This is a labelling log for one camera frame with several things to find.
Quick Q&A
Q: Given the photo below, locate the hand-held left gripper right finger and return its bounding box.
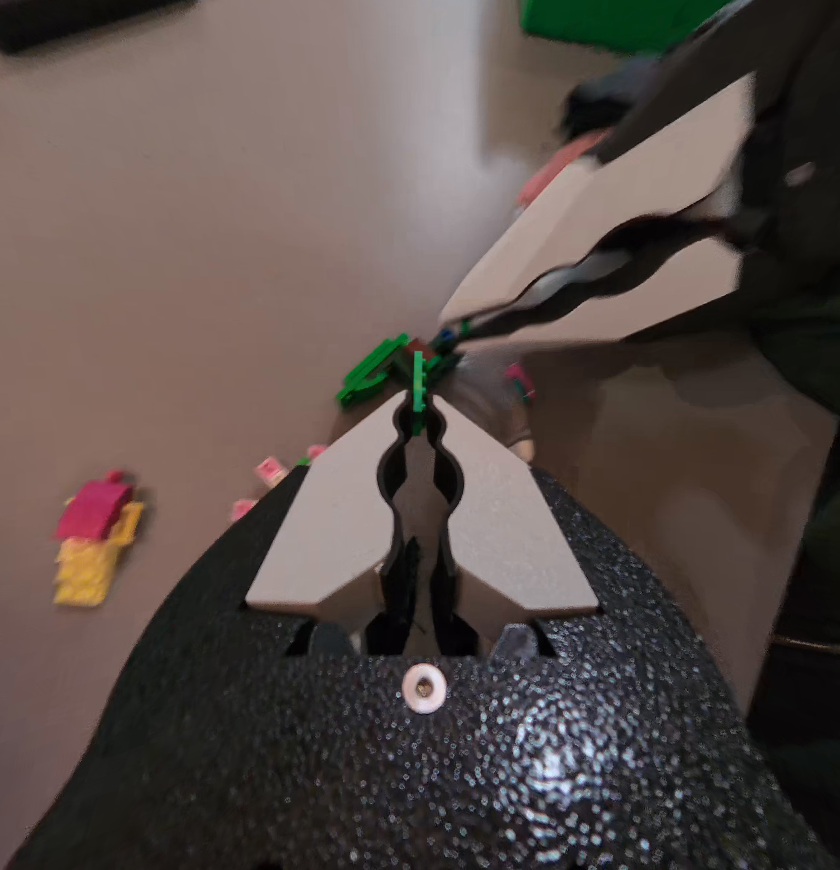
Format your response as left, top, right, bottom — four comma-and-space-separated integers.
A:
428, 394, 601, 657

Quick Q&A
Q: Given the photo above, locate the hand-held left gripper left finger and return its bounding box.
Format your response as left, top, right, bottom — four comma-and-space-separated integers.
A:
243, 390, 421, 657

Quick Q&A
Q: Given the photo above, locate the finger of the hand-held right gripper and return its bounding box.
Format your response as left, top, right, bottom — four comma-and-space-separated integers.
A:
439, 73, 755, 326
471, 230, 742, 349

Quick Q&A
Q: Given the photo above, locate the green lego build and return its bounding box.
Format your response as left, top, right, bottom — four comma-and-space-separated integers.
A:
335, 326, 472, 436

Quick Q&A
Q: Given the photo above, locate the pink and yellow lego build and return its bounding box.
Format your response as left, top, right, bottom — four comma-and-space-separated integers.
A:
52, 469, 145, 607

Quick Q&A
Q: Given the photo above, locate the person's right hand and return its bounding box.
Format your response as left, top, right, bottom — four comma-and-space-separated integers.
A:
518, 132, 608, 208

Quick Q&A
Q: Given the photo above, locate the black power bank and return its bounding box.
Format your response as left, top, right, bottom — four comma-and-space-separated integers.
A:
0, 0, 198, 55

